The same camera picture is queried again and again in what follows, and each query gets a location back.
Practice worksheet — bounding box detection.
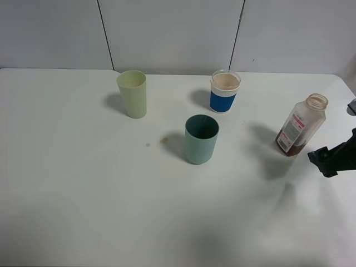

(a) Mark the clear plastic drink bottle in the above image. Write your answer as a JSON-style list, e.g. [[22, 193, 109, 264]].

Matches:
[[275, 93, 328, 156]]

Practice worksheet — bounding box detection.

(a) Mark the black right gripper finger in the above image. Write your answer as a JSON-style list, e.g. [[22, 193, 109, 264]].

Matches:
[[308, 128, 355, 177], [347, 99, 356, 115]]

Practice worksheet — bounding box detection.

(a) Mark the pale yellow-green plastic cup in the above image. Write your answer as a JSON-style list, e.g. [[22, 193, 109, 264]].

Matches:
[[116, 70, 147, 119]]

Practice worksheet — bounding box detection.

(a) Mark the clear cup with blue sleeve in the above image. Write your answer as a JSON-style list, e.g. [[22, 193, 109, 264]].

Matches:
[[210, 70, 241, 113]]

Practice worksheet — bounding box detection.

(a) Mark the teal green plastic cup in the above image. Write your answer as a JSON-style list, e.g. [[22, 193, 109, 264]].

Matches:
[[185, 115, 220, 165]]

